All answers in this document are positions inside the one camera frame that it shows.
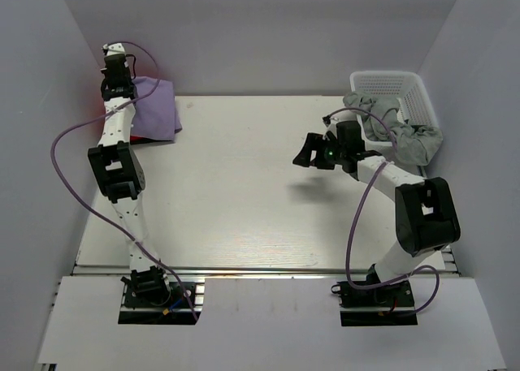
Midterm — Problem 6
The aluminium rail table edge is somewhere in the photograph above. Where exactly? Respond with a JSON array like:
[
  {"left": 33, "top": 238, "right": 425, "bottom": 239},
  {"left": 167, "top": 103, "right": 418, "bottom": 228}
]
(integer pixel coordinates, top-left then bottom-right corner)
[{"left": 71, "top": 247, "right": 461, "bottom": 278}]

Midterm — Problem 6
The purple t-shirt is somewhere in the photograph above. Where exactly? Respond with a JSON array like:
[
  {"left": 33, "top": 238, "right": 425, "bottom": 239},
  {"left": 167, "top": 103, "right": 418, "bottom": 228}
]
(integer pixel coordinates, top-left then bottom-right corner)
[{"left": 131, "top": 80, "right": 182, "bottom": 142}]

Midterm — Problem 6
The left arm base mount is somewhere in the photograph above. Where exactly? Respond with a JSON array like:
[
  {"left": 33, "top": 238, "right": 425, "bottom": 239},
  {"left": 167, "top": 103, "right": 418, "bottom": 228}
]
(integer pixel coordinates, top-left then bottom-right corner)
[{"left": 118, "top": 282, "right": 202, "bottom": 326}]

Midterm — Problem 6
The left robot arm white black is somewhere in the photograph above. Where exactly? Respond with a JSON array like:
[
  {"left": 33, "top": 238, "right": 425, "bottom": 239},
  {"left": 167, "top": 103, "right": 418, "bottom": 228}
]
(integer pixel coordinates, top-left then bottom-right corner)
[{"left": 88, "top": 42, "right": 167, "bottom": 291}]

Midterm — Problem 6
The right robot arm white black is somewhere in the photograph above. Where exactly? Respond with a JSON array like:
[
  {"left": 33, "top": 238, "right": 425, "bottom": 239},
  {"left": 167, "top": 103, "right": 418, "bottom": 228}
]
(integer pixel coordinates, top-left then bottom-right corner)
[{"left": 292, "top": 121, "right": 461, "bottom": 290}]

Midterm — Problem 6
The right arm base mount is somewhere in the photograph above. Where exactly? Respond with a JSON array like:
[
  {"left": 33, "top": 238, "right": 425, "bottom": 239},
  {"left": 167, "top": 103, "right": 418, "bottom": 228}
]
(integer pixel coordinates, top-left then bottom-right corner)
[{"left": 331, "top": 281, "right": 418, "bottom": 327}]

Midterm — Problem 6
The white plastic basket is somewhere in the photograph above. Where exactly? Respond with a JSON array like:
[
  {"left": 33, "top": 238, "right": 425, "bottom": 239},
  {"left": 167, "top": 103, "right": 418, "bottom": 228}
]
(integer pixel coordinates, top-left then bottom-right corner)
[{"left": 349, "top": 70, "right": 440, "bottom": 149}]

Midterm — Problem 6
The grey t-shirt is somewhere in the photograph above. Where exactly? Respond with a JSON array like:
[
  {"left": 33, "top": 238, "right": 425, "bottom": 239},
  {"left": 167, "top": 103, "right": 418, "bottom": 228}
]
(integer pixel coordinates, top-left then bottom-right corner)
[{"left": 343, "top": 91, "right": 443, "bottom": 166}]

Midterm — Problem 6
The red folded t-shirt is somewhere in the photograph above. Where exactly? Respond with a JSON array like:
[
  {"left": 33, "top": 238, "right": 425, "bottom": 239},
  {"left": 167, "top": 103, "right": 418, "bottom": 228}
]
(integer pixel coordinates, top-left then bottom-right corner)
[{"left": 130, "top": 136, "right": 172, "bottom": 145}]

